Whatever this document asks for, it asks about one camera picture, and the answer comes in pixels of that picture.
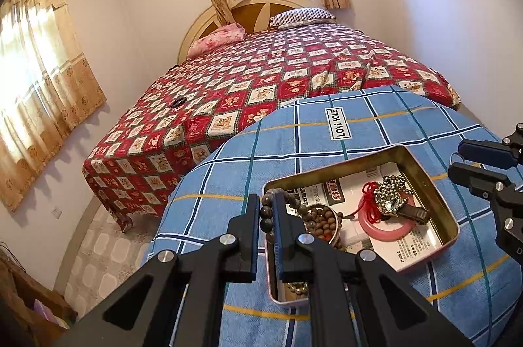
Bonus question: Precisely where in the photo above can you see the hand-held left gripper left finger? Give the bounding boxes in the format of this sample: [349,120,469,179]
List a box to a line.
[53,194,261,347]

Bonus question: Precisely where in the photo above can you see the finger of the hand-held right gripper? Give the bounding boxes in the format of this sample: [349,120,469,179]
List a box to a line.
[448,162,523,246]
[458,122,523,170]

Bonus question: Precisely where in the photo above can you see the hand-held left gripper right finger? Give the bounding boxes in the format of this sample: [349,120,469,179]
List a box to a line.
[273,193,475,347]

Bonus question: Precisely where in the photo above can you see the dark wooden bead strand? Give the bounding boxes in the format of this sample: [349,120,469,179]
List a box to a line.
[259,188,305,245]

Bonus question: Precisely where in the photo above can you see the light brown wooden bead strand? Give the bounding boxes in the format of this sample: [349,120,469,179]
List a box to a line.
[310,208,338,246]

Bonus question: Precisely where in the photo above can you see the pearl necklace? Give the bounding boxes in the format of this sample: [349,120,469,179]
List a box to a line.
[286,279,309,296]

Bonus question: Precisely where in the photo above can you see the silver metal bangle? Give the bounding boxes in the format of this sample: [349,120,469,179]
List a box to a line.
[304,204,346,250]

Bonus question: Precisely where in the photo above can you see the pink metal tin box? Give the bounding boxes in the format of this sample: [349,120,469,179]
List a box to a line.
[261,145,460,305]

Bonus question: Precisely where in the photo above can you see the gold wristwatch with brown strap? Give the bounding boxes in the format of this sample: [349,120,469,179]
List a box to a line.
[380,198,430,225]

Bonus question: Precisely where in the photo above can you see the metal ball chain necklace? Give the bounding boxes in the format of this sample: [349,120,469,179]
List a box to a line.
[372,173,409,215]

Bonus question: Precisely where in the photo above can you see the red knotted cord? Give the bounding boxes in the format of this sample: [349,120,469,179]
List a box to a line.
[362,181,389,227]

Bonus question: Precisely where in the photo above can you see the blue plaid cloth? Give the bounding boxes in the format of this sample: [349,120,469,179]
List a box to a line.
[141,85,523,347]

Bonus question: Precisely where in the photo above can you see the printed paper sheet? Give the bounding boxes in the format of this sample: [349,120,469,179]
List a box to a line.
[282,163,444,274]

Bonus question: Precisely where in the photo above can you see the pink bangle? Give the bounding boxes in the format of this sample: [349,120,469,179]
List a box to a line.
[357,192,423,239]

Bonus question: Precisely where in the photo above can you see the bed with red quilt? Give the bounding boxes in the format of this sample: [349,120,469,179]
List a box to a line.
[82,24,462,233]

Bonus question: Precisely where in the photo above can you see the pink floral pillow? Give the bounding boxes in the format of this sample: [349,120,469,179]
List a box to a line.
[187,23,246,58]

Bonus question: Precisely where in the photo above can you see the striped pillow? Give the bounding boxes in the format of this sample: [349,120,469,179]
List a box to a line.
[268,7,336,30]

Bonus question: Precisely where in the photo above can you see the cardboard box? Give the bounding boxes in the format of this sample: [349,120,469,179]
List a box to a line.
[0,245,78,347]

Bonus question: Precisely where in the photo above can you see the cream wooden headboard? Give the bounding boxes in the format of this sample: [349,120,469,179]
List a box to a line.
[177,0,328,62]

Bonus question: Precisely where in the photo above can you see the wide beige floral curtain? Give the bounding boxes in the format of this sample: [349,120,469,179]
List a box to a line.
[0,0,108,213]

